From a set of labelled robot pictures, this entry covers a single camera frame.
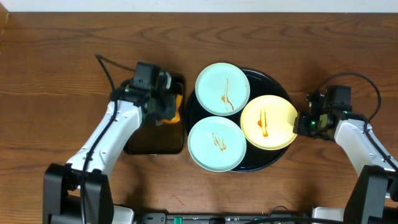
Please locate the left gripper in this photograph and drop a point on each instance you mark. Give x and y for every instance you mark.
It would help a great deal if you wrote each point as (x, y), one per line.
(170, 109)

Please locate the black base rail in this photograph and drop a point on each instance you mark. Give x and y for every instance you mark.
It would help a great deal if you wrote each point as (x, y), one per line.
(163, 218)

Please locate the black rectangular water tray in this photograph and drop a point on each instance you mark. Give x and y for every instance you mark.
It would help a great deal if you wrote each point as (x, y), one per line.
(156, 137)

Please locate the yellow plate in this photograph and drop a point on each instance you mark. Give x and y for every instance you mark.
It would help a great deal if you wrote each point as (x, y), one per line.
(267, 122)

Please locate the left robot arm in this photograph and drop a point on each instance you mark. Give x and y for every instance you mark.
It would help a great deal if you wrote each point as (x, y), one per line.
(79, 191)

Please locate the light blue plate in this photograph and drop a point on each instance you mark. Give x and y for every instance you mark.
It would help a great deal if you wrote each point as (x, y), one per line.
(217, 144)
(222, 89)

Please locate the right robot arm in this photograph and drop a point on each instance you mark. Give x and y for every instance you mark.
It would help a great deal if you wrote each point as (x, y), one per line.
(376, 168)

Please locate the green and orange sponge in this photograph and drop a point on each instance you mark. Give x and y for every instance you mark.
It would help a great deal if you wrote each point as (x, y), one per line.
(176, 118)

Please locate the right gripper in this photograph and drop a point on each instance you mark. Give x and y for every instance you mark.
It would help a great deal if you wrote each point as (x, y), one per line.
(300, 127)

